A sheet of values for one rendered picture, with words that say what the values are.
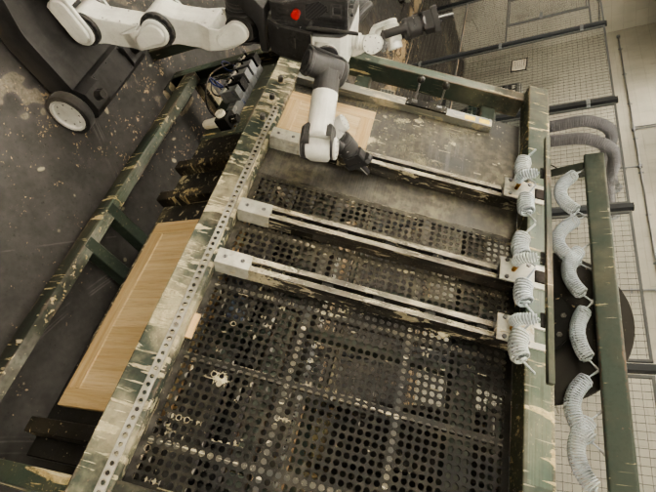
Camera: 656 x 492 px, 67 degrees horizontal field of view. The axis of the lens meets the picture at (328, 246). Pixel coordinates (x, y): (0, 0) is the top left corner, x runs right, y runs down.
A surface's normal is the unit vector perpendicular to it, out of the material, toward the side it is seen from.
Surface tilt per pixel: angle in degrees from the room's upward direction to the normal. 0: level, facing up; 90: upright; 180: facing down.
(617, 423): 90
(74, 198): 0
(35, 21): 0
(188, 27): 90
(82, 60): 0
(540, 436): 60
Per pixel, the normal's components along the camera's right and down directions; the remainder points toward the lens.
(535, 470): 0.11, -0.55
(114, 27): -0.24, 0.79
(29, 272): 0.89, -0.05
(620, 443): -0.39, -0.60
